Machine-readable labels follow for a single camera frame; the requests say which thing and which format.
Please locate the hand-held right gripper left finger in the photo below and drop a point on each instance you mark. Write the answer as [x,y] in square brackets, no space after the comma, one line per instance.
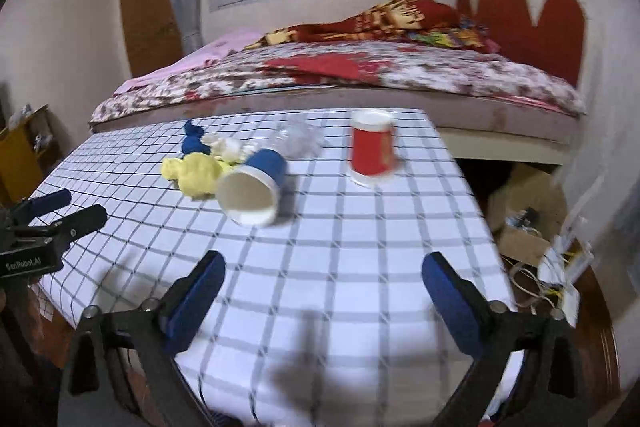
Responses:
[195,302]

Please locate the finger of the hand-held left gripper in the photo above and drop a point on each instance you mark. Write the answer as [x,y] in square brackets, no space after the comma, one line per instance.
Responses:
[82,218]
[47,201]

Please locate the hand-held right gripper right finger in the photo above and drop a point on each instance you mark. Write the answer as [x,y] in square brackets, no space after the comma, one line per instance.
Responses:
[450,302]

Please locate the yellow rubber glove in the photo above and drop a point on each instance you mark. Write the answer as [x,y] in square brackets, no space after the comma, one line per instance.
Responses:
[197,174]

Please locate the dark blue cloth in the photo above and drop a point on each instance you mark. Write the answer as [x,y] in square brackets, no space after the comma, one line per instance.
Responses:
[194,142]

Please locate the blue paper cup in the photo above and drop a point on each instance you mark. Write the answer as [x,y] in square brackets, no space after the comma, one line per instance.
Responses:
[265,167]

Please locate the white tissue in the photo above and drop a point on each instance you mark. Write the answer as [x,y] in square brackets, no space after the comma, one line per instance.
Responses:
[232,149]

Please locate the red paper cup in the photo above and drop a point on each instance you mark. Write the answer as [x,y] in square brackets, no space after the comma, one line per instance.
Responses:
[372,152]

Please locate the clear plastic wrapper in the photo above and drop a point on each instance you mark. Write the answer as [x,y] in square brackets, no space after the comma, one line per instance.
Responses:
[300,139]

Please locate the yellow wooden shelf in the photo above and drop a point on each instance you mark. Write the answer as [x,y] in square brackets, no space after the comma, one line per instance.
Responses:
[20,157]

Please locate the white checkered tablecloth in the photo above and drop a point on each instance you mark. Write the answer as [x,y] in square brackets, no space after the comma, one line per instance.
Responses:
[350,247]

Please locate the flat white router box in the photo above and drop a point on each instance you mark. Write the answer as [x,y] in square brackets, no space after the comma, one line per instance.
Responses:
[570,304]

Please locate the white router with antennas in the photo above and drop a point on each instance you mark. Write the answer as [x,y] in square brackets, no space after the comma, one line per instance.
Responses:
[565,262]

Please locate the cardboard box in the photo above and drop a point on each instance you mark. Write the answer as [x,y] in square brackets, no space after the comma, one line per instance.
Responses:
[520,202]

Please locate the pink blanket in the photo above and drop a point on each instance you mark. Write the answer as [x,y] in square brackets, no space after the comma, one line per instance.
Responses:
[220,47]

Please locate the bed with floral sheet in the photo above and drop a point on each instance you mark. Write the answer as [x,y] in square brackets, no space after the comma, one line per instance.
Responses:
[425,72]

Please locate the red patterned blanket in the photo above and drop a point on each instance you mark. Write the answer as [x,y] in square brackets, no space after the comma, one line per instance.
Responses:
[400,17]

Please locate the red and white headboard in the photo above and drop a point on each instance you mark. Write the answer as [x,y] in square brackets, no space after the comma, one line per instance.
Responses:
[505,12]

